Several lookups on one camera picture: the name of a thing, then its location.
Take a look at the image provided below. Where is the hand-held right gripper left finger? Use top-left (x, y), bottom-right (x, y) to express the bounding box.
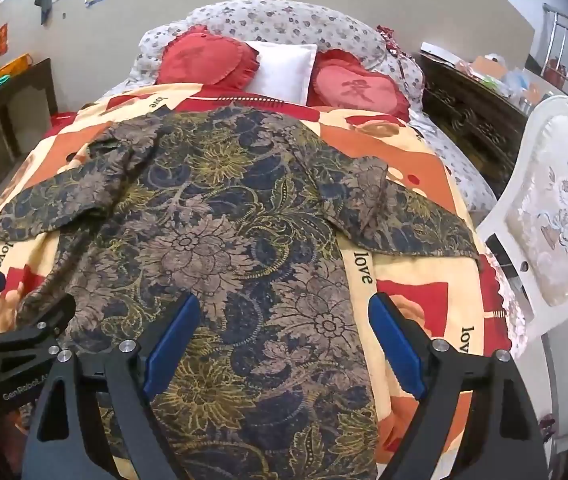
top-left (23, 291), bottom-right (202, 480)

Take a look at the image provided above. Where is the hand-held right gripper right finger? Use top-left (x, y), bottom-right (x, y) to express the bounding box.
top-left (368, 291), bottom-right (549, 480)

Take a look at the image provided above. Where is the floral patterned dark garment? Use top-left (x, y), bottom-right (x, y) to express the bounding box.
top-left (0, 105), bottom-right (479, 480)

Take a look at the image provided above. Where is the pink lace bed skirt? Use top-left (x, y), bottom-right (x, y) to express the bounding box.
top-left (491, 277), bottom-right (530, 358)

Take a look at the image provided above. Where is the orange red printed blanket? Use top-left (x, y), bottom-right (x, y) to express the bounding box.
top-left (0, 82), bottom-right (529, 480)

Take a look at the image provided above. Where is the dark wooden side table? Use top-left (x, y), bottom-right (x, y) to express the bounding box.
top-left (0, 57), bottom-right (60, 233)

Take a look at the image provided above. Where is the white upholstered chair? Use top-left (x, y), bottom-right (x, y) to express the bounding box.
top-left (476, 94), bottom-right (568, 356)

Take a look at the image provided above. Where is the orange flat box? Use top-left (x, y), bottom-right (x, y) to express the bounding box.
top-left (0, 53), bottom-right (32, 80)

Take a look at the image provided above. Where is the dark carved wooden cabinet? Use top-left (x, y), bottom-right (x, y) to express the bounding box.
top-left (416, 52), bottom-right (532, 196)

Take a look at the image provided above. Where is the red heart-shaped pillow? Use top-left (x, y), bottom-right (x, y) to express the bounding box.
top-left (156, 25), bottom-right (262, 92)
top-left (311, 49), bottom-right (411, 121)

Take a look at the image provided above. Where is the pile of bags and boxes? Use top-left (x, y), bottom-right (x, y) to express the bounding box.
top-left (420, 42), bottom-right (554, 111)

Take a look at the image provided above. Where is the white pillow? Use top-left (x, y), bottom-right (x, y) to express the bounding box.
top-left (244, 40), bottom-right (319, 107)

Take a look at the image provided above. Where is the red lace decoration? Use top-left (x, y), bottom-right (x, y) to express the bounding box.
top-left (376, 24), bottom-right (417, 61)

